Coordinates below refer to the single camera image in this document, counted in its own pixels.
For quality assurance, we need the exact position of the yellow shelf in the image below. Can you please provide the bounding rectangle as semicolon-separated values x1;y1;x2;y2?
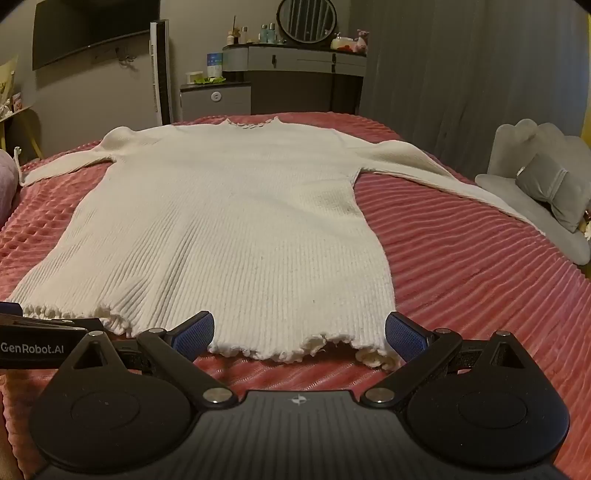
0;55;43;158

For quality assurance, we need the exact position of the pink ribbed bedspread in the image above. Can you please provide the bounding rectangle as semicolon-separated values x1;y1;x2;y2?
0;111;591;480

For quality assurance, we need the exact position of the grey curtain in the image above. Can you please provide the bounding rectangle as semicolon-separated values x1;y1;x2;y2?
336;0;591;182

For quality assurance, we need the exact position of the white ribbed knit sweater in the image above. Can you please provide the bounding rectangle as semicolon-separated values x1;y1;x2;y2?
9;117;552;370

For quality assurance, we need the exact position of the grey cloud-shaped chair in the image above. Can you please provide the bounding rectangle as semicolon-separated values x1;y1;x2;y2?
475;119;591;267

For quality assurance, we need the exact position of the grey bow cushion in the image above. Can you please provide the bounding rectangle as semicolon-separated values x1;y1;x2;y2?
515;152;591;233

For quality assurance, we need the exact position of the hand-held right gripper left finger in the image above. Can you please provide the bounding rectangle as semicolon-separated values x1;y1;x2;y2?
59;311;236;411

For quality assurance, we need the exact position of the pink pillow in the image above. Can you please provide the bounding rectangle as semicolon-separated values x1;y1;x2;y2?
0;148;22;223

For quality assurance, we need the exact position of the small grey cabinet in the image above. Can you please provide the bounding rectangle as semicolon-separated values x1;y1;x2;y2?
179;82;253;122

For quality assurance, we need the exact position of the round black-framed mirror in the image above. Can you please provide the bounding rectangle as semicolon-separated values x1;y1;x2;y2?
276;0;338;47

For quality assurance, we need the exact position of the white tower fan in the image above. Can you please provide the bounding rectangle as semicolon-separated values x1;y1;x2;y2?
148;19;174;126

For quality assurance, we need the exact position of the black wall television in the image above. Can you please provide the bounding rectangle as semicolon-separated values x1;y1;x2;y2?
32;0;161;71

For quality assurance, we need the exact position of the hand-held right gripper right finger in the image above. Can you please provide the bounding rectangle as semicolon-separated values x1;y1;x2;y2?
361;311;546;409

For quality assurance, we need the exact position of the grey dressing table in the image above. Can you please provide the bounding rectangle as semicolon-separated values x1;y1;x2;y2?
222;42;368;116

